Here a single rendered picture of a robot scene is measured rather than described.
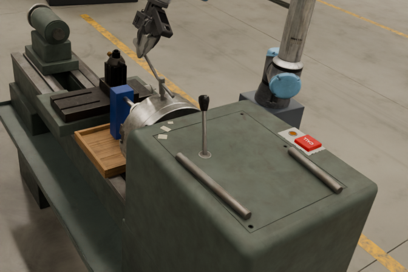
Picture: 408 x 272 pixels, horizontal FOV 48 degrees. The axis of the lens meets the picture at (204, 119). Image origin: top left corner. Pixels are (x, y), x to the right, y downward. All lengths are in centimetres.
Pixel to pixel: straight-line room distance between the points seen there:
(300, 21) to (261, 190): 69
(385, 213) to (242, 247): 239
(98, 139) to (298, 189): 102
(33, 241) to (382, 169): 253
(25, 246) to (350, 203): 198
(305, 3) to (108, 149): 96
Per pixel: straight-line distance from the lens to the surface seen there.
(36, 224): 292
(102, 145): 196
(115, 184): 179
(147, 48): 166
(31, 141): 263
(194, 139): 136
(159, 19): 159
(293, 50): 170
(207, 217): 113
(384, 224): 329
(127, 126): 159
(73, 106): 208
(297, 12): 165
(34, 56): 268
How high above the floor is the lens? 201
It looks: 31 degrees down
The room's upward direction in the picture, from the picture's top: 7 degrees clockwise
